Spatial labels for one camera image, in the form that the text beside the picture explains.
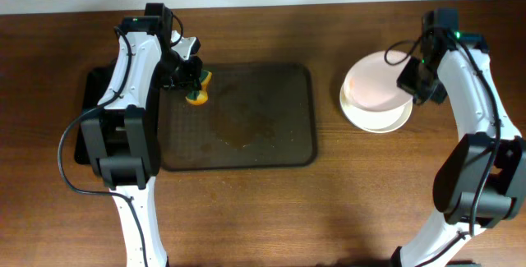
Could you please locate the brown serving tray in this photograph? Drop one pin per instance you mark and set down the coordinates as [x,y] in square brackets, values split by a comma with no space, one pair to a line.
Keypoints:
[258,115]

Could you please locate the black plastic tray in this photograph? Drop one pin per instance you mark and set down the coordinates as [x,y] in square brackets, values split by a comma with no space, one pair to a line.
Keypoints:
[97,82]

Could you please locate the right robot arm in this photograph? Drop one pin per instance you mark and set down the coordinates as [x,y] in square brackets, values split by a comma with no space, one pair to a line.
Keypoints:
[481,182]

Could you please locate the green and yellow sponge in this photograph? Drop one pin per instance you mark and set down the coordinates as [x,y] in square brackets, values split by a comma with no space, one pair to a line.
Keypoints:
[200,96]

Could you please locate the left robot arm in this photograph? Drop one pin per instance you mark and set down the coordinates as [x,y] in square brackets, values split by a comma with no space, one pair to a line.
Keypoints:
[120,131]

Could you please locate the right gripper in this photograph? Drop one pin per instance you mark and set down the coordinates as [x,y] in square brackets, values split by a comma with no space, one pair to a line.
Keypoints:
[422,94]

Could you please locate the white plate top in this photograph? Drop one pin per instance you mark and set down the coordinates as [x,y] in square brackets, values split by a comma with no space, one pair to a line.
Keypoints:
[371,83]

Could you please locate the white plate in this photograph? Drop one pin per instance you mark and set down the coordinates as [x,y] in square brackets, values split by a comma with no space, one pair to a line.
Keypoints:
[371,83]
[374,121]

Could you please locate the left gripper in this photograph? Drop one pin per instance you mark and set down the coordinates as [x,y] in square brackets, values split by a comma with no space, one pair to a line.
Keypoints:
[191,80]

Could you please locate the white plate bottom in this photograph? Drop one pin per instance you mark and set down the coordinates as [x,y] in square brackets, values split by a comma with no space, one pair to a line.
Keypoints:
[374,121]

